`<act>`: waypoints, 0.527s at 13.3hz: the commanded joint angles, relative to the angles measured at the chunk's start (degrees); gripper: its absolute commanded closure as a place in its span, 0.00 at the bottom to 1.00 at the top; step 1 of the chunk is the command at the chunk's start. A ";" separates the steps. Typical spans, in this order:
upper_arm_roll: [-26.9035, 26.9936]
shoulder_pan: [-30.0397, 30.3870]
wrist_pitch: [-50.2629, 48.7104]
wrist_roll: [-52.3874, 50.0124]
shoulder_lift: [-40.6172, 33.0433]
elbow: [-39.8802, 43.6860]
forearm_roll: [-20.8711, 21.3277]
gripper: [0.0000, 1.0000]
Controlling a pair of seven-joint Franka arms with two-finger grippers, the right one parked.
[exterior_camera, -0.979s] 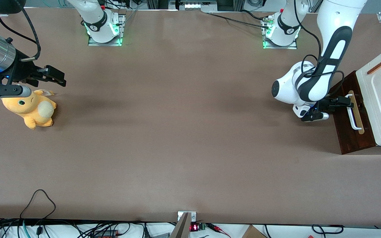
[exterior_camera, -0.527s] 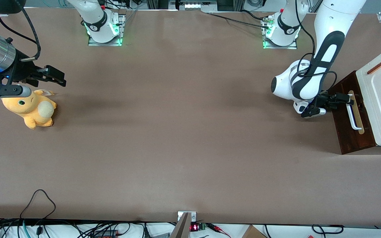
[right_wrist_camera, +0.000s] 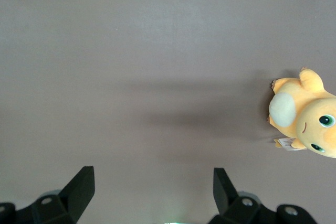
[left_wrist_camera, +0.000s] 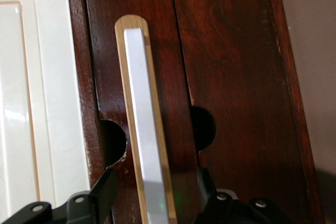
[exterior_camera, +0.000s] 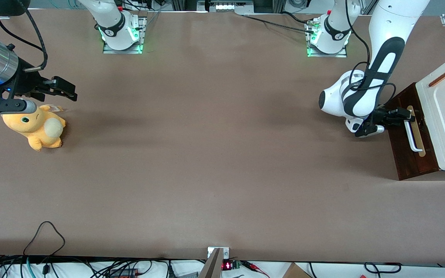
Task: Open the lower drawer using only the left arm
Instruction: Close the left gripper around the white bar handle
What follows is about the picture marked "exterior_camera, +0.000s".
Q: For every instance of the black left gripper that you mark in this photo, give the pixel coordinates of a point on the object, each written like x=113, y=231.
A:
x=381, y=115

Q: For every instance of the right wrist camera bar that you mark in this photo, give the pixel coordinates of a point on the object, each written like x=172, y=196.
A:
x=2, y=105

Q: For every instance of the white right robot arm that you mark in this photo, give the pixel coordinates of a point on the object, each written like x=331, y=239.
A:
x=116, y=23

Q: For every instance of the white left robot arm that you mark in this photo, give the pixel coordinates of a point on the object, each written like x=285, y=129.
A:
x=392, y=23

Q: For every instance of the red LED display module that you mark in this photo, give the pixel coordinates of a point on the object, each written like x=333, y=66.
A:
x=227, y=265

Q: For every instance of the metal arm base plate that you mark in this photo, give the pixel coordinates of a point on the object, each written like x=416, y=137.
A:
x=342, y=54
x=106, y=49

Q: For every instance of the plush toy paper tag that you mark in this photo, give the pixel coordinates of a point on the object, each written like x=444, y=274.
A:
x=55, y=108

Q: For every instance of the yellow plush toy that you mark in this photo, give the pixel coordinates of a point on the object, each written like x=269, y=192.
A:
x=37, y=127

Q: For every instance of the grey camera mount bar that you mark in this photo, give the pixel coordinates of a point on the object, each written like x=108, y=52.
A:
x=211, y=268

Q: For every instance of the small metal bracket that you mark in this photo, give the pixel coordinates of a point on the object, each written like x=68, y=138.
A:
x=226, y=253

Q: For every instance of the brown cardboard box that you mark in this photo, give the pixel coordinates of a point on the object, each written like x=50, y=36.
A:
x=294, y=272

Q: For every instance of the white power strip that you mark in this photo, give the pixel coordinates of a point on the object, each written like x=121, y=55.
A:
x=226, y=6

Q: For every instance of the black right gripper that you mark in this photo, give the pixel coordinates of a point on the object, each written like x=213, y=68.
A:
x=24, y=82

